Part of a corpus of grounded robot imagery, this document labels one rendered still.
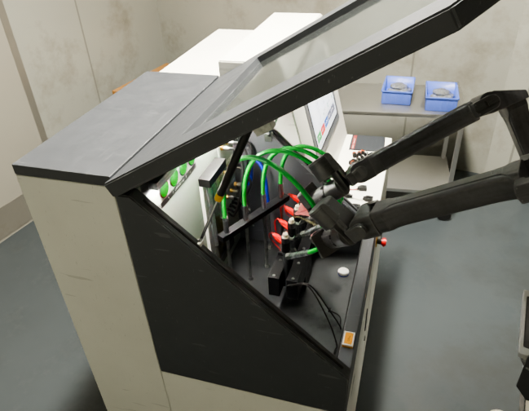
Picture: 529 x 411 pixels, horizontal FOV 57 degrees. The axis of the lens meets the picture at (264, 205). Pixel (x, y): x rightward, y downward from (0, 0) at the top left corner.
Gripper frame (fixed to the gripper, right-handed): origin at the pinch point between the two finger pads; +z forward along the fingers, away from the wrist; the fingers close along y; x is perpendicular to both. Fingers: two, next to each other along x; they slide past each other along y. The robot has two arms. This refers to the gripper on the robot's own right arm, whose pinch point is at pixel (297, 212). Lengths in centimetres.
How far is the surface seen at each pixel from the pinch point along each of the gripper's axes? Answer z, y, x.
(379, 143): 23, -8, -98
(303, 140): 8.9, 15.7, -34.9
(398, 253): 88, -81, -144
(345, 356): 0.0, -38.0, 20.6
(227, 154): 24.6, 28.5, -15.6
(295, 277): 16.3, -17.3, 2.7
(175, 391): 52, -22, 42
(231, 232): 23.8, 6.8, 5.5
